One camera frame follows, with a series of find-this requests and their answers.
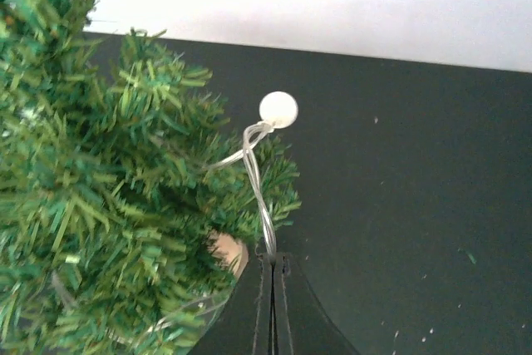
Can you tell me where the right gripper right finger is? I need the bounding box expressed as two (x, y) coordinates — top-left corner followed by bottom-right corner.
(272, 253), (358, 355)

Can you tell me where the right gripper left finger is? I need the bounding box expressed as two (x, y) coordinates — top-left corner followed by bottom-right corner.
(190, 254), (272, 355)

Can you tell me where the small green christmas tree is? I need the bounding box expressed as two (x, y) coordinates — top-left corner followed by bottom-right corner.
(1, 0), (300, 354)

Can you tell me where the white ball light string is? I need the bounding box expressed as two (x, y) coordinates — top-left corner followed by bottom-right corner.
(52, 91), (299, 331)

